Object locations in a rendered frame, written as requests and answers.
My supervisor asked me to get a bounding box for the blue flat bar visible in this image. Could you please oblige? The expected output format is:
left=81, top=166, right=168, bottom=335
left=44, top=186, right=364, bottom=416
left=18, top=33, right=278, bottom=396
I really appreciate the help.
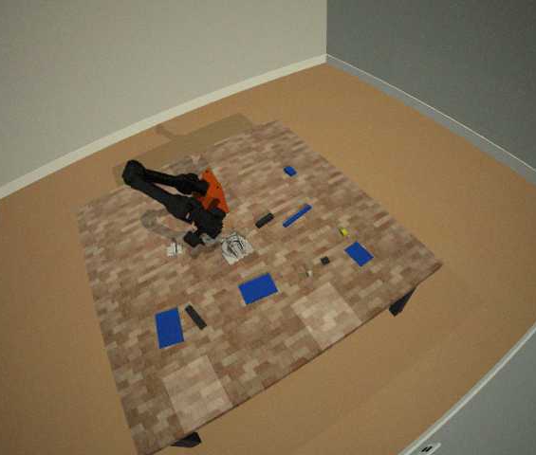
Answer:
left=283, top=205, right=312, bottom=227

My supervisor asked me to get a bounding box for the black flat bar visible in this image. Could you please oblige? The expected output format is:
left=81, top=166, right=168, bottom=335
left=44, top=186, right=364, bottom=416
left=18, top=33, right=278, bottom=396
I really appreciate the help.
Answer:
left=185, top=305, right=207, bottom=330

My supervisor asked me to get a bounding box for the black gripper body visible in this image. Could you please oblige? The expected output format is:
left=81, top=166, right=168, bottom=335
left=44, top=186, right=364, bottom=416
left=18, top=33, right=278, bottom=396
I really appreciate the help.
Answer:
left=183, top=207, right=226, bottom=247

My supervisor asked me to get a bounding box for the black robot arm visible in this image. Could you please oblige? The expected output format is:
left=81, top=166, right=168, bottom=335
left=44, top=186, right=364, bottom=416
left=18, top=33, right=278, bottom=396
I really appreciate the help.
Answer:
left=121, top=160, right=223, bottom=239

